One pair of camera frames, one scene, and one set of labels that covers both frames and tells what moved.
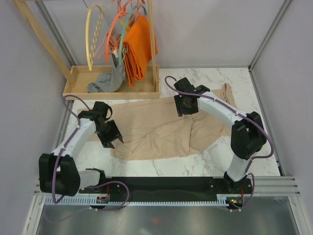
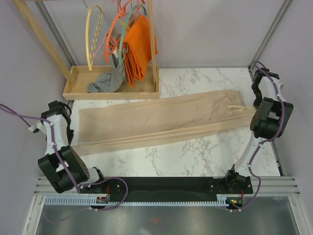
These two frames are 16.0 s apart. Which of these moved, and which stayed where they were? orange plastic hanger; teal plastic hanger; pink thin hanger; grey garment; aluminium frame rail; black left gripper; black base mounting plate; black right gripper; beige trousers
Moved: black right gripper; black left gripper; beige trousers
Stayed: pink thin hanger; grey garment; aluminium frame rail; orange plastic hanger; teal plastic hanger; black base mounting plate
